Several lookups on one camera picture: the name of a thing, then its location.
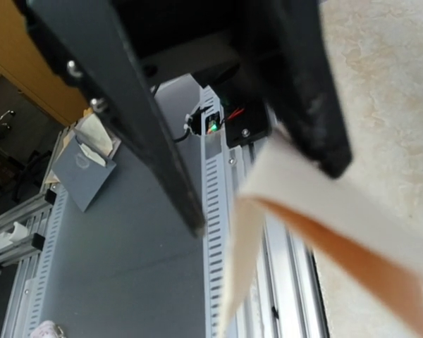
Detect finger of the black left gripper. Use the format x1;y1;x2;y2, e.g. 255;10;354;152
16;1;205;237
233;1;353;179

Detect spare letter paper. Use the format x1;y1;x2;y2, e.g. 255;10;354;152
216;0;423;338

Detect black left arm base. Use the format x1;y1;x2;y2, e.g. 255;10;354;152
188;59;272;149

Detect grey envelope on shelf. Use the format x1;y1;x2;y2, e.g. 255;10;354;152
51;114;121;213

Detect aluminium front table rail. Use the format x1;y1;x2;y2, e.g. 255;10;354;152
0;80;331;338

